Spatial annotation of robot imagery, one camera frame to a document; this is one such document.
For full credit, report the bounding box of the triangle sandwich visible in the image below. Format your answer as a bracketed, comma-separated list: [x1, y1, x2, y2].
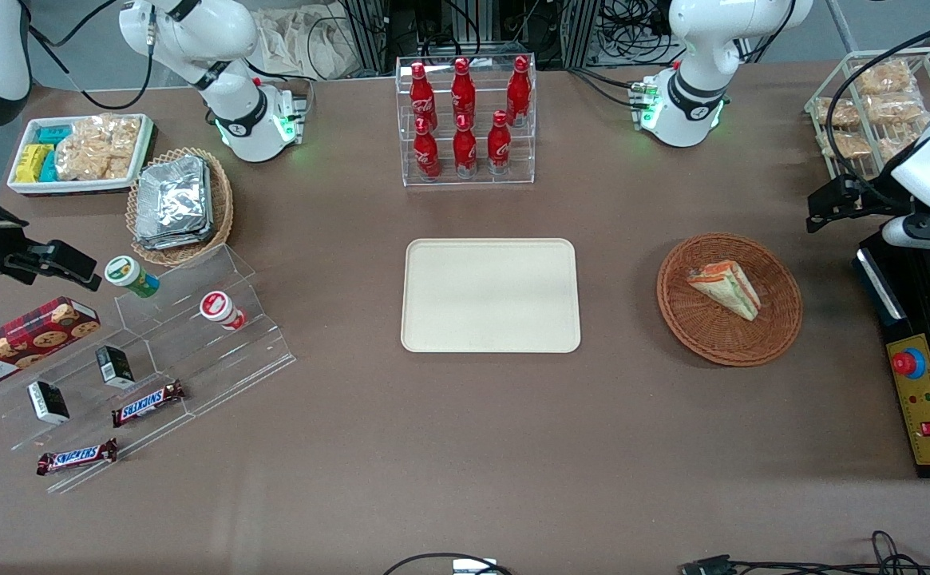
[687, 260, 762, 323]

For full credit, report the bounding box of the oval light wicker basket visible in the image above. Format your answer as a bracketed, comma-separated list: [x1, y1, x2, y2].
[125, 147, 235, 267]

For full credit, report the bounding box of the round brown wicker basket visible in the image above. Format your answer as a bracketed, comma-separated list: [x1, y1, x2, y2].
[656, 232, 803, 367]

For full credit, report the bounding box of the beige plastic tray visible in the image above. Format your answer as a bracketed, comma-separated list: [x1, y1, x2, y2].
[401, 238, 582, 354]

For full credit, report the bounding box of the green snack cup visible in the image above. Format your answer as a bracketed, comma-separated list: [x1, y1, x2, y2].
[105, 256, 160, 299]

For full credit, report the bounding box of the red tartan cookie box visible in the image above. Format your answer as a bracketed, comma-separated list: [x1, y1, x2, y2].
[0, 296, 101, 394]

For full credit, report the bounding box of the white rectangular dish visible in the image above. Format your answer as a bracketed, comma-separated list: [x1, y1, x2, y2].
[6, 113, 156, 196]

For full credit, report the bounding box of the yellow snack box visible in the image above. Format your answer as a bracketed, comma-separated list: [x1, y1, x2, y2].
[15, 144, 54, 184]

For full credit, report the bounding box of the black control box yellow panel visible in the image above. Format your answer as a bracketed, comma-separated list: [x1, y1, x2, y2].
[854, 228, 930, 480]

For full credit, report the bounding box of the silver foil packet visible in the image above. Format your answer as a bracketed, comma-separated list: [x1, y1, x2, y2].
[137, 155, 212, 239]
[134, 216, 215, 252]

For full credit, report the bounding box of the small black box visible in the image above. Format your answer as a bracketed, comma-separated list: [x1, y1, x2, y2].
[96, 345, 136, 390]
[27, 381, 71, 425]

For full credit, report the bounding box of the clear bag of crackers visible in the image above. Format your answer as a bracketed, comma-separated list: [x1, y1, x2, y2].
[55, 113, 143, 182]

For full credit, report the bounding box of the red snack cup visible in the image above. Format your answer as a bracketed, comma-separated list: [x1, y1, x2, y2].
[200, 291, 247, 331]

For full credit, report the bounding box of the Snickers chocolate bar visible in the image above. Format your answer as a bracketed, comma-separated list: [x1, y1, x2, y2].
[111, 380, 187, 428]
[36, 438, 119, 477]

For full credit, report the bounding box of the red emergency stop button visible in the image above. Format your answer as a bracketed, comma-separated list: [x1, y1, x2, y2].
[892, 349, 927, 380]

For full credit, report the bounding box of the clear acrylic stepped display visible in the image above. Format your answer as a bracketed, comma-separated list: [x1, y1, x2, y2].
[0, 244, 298, 494]

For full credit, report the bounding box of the red cola bottle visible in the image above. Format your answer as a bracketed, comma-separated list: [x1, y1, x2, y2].
[487, 110, 512, 175]
[451, 57, 477, 129]
[410, 61, 437, 133]
[414, 117, 441, 181]
[453, 114, 478, 178]
[507, 55, 532, 127]

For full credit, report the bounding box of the clear acrylic bottle rack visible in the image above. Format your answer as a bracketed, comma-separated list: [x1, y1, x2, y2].
[395, 54, 537, 188]

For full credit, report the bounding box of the white wire shelf rack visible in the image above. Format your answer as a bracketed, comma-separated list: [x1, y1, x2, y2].
[804, 48, 930, 181]

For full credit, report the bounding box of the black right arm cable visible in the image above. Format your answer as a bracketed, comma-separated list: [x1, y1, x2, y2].
[26, 0, 156, 112]

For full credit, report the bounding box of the aluminium frame post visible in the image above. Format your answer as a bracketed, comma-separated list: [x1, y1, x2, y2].
[560, 0, 603, 69]
[343, 0, 390, 74]

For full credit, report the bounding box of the black tangled cable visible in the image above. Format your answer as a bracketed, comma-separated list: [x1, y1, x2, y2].
[728, 530, 930, 575]

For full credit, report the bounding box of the black cable connector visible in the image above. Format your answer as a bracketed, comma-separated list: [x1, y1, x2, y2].
[679, 554, 734, 575]

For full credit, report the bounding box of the black looped cable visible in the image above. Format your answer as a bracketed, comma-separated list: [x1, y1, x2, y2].
[383, 552, 513, 575]

